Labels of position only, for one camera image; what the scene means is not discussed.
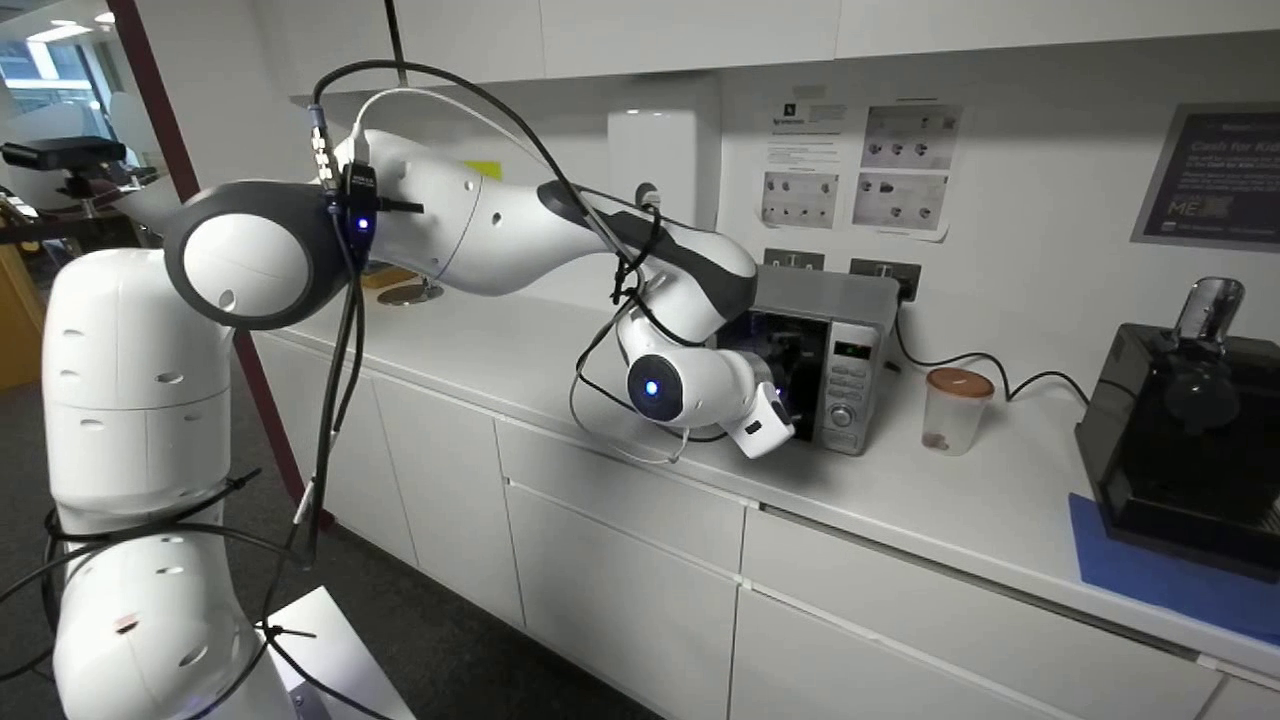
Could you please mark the tall white instruction poster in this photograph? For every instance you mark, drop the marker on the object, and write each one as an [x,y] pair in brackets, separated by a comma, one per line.
[807,162]

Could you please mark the white base cabinets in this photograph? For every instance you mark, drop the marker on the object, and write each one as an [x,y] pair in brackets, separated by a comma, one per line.
[624,602]

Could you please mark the small grey picture poster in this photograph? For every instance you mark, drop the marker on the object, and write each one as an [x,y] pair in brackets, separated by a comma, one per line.
[913,136]

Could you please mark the silver microwave oven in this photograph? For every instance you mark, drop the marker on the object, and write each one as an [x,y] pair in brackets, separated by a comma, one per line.
[861,361]

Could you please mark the maroon door frame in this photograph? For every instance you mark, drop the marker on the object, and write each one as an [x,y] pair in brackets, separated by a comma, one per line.
[153,94]

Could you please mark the brown wooden furniture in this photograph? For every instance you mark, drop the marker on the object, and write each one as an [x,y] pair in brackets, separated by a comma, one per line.
[16,320]

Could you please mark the dark double wall socket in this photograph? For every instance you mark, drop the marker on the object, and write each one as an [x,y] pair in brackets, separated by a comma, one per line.
[792,256]
[889,278]

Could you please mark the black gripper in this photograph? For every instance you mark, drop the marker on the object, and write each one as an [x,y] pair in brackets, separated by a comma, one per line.
[789,376]

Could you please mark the blue mat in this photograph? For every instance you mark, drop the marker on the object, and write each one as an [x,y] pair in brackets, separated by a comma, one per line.
[1162,580]

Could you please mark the black coffee machine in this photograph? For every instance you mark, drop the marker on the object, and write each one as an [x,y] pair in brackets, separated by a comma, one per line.
[1182,441]

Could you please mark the green yellow wall sign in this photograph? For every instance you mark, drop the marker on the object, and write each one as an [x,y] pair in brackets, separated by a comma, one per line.
[481,169]

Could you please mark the dark framed wall notice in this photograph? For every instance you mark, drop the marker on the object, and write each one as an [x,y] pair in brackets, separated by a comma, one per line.
[1220,172]

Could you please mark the black camera on stand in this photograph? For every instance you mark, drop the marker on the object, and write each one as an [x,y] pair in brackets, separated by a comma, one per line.
[62,153]

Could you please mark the dark round dish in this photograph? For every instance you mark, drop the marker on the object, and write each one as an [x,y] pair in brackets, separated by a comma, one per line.
[419,295]

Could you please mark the white paper towel dispenser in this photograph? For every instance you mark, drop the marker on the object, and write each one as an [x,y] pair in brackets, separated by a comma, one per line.
[655,146]

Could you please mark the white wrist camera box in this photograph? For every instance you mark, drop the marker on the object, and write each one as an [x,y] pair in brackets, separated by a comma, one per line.
[767,421]

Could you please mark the white wall cabinets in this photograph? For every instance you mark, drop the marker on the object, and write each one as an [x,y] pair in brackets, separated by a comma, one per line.
[802,32]

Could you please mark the small white picture poster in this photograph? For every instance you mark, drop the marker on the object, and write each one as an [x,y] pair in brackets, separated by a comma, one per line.
[903,203]

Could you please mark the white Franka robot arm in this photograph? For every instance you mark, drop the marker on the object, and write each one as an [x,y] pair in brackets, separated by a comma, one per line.
[494,226]

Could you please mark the clear cup with brown lid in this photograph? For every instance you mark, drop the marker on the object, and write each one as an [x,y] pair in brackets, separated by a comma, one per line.
[959,413]

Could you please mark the white robot base platform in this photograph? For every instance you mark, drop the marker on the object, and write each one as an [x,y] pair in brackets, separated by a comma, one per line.
[341,652]

